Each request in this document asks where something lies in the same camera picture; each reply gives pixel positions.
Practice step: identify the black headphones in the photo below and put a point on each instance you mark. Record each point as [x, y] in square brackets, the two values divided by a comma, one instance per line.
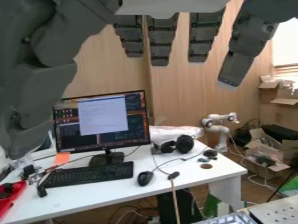
[183, 144]

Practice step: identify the black computer mouse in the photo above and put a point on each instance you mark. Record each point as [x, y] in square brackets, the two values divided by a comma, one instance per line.
[145, 178]

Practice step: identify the black computer monitor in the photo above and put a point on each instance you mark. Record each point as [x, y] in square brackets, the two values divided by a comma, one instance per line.
[101, 120]

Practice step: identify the black keyboard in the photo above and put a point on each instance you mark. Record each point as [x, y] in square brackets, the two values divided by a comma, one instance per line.
[87, 174]

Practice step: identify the small white jointed device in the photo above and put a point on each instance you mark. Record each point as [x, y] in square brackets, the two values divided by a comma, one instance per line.
[219, 126]

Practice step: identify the white desk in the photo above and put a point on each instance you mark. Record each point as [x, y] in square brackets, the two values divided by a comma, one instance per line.
[114, 198]

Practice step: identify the black computer tower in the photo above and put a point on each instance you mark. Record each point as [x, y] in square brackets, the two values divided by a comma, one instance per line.
[177, 208]

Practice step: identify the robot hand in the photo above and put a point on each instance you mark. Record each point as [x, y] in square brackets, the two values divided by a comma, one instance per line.
[30, 66]

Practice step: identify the orange paper note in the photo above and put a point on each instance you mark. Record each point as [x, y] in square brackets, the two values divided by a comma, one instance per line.
[62, 158]

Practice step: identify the red tray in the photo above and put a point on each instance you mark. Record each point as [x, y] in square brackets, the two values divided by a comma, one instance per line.
[9, 196]

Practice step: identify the white plastic bag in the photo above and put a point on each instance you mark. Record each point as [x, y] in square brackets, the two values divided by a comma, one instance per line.
[167, 131]

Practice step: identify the open cardboard box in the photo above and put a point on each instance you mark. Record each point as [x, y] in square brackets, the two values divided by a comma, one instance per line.
[272, 90]
[266, 160]

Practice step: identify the bright window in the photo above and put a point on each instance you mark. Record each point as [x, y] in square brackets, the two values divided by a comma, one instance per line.
[286, 46]

